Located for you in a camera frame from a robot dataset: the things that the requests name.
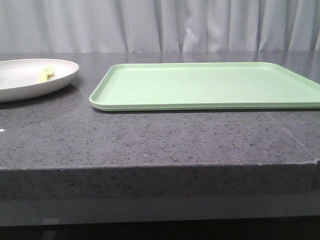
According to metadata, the yellow plastic fork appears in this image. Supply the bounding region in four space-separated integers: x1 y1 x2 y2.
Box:
37 65 54 83

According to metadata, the white round plate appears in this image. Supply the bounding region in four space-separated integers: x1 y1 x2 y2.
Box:
0 58 79 103

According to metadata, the light green serving tray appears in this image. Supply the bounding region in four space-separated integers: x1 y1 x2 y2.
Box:
89 62 320 112

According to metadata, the grey-white curtain backdrop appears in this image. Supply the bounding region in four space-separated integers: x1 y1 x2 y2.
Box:
0 0 320 53

